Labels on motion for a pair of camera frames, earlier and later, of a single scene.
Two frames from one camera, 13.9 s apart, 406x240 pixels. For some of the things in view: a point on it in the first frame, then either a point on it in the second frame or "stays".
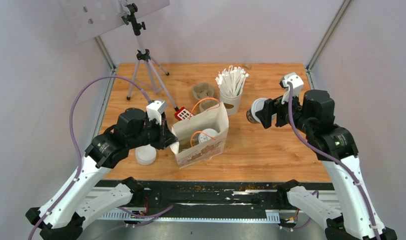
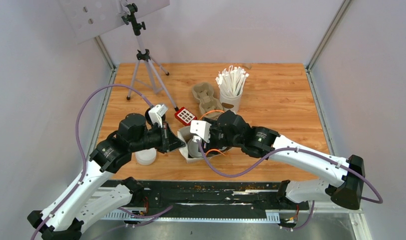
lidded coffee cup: [257, 105] → [194, 149]
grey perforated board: [88, 18] stays
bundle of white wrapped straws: [231, 81] stays
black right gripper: [272, 106] → [211, 146]
